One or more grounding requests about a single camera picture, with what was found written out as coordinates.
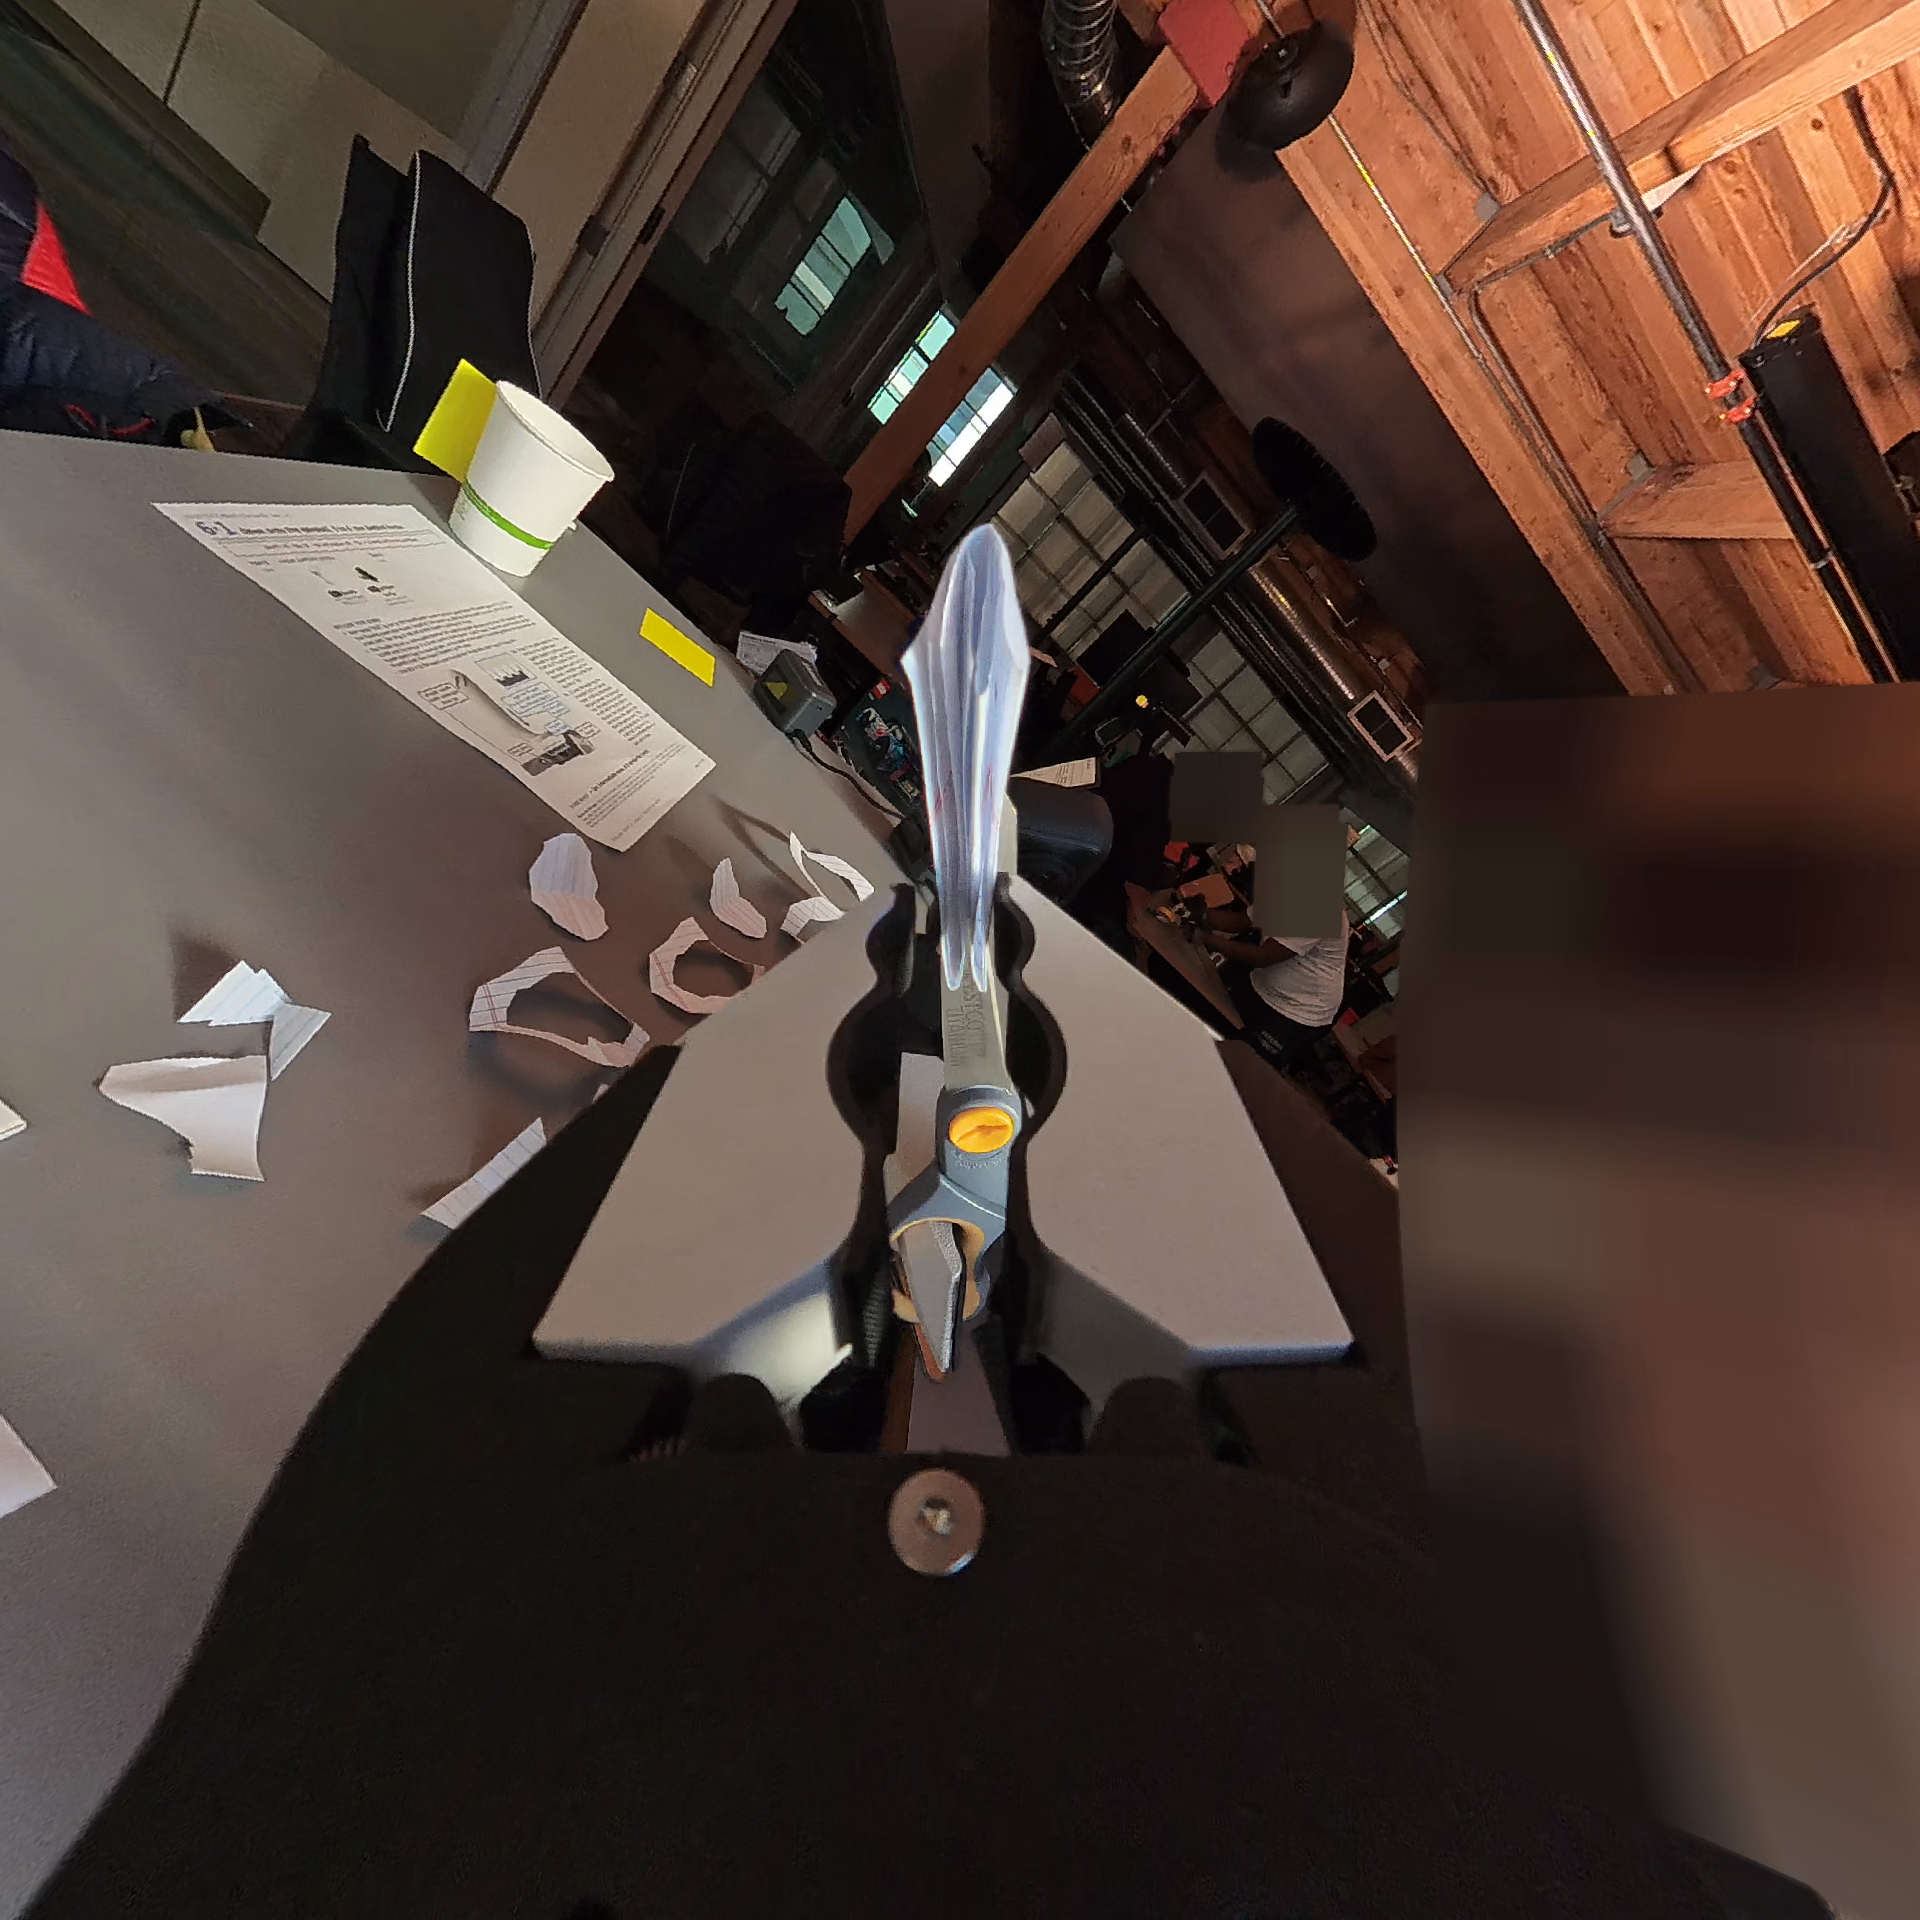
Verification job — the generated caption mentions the dark blue puffer jacket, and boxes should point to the dark blue puffer jacket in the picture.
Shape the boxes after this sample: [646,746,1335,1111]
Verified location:
[0,149,242,442]

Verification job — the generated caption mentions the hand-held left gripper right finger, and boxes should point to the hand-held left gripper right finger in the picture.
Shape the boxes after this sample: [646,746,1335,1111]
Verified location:
[982,876,1359,1453]

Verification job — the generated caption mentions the black dome speaker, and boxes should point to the black dome speaker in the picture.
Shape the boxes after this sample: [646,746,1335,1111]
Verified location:
[1226,22,1359,152]

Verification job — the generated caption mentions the red alarm box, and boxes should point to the red alarm box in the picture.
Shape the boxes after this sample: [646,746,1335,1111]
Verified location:
[1162,0,1278,105]

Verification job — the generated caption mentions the large paper outline ring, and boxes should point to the large paper outline ring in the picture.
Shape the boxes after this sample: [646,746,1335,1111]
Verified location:
[468,946,651,1072]

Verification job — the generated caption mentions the white paper cup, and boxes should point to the white paper cup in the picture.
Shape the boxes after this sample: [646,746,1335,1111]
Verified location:
[449,379,618,581]

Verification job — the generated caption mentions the grey orange scissors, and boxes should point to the grey orange scissors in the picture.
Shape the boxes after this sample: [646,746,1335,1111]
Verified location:
[882,809,1036,1381]

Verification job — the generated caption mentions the torn lined paper piece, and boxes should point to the torn lined paper piece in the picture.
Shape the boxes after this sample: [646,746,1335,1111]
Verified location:
[419,1118,552,1231]

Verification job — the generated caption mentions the metal ventilation duct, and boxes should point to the metal ventilation duct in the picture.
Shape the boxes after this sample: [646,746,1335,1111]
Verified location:
[1042,0,1119,143]
[1245,545,1426,782]

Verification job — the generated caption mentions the black ceiling heater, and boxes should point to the black ceiling heater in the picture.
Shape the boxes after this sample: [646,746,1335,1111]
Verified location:
[1708,306,1920,682]

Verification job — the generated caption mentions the black chair white piping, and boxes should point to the black chair white piping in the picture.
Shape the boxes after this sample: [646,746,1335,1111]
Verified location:
[292,133,545,466]

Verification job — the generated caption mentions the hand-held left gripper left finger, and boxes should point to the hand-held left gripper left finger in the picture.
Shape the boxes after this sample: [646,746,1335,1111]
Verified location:
[531,885,923,1453]

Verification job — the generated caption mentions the yellow sticky note pad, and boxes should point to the yellow sticky note pad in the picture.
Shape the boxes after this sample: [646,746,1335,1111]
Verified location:
[415,359,499,482]

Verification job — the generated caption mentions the oval lined paper cutout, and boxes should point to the oval lined paper cutout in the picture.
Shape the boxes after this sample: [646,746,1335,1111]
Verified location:
[529,831,612,942]

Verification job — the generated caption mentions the printed instruction sheet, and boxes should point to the printed instruction sheet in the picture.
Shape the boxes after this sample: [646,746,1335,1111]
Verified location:
[155,499,716,855]

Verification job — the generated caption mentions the lined paper strip scrap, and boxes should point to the lined paper strip scrap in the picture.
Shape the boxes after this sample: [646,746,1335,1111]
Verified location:
[648,913,758,1018]

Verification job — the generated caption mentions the black disc-topped pole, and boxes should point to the black disc-topped pole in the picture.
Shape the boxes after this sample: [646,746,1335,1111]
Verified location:
[1035,416,1381,751]

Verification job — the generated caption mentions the grey desk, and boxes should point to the grey desk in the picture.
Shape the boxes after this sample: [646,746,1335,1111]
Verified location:
[0,425,1403,1845]

